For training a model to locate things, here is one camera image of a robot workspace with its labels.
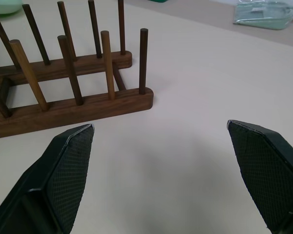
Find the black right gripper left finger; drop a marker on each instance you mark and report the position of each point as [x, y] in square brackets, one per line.
[63, 175]

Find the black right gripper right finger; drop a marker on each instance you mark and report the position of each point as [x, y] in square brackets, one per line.
[263, 170]

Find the wooden peg dish rack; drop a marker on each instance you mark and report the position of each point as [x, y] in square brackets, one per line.
[70, 73]

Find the clear plastic bag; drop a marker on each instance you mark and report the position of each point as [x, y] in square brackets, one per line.
[268, 14]

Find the pale green bowl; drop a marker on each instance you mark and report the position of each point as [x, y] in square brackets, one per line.
[7, 7]

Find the dark green object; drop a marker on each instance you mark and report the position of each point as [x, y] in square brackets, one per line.
[158, 1]

